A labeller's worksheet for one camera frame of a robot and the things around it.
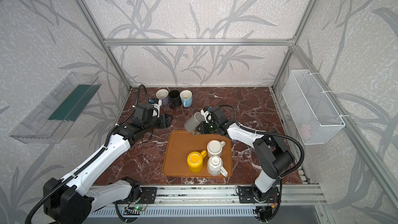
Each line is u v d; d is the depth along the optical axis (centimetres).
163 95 112
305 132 73
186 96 107
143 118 59
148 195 74
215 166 72
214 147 82
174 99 104
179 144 90
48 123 64
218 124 70
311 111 63
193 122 85
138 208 71
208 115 80
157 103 71
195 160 76
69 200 37
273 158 46
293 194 75
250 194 73
